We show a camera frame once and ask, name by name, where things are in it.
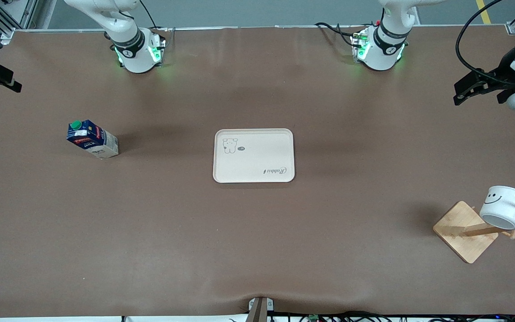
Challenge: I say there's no black cable at arm base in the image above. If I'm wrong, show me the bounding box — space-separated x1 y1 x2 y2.
315 22 358 48
139 0 169 33

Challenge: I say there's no blue white milk carton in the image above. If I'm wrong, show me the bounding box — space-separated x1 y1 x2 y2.
66 119 119 160

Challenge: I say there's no cream rabbit print tray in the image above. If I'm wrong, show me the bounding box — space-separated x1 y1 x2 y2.
213 128 295 183

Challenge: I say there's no wooden cup stand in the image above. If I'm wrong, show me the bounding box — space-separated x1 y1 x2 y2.
433 194 515 264

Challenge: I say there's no white smiley cup black handle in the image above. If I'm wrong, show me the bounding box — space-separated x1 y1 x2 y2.
480 186 515 230

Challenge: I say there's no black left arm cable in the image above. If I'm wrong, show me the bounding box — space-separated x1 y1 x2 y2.
456 0 515 85

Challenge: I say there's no metal table clamp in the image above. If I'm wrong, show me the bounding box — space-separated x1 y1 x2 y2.
248 297 275 322

